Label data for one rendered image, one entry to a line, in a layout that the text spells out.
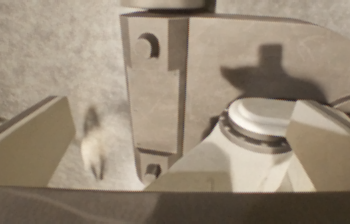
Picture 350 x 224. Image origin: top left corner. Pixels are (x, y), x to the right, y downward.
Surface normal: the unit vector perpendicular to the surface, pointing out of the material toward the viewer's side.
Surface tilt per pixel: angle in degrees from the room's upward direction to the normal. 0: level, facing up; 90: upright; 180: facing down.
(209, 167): 90
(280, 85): 0
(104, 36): 0
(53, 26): 0
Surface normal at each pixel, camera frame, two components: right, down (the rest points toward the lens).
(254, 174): 0.02, -0.86
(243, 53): -0.20, 0.50
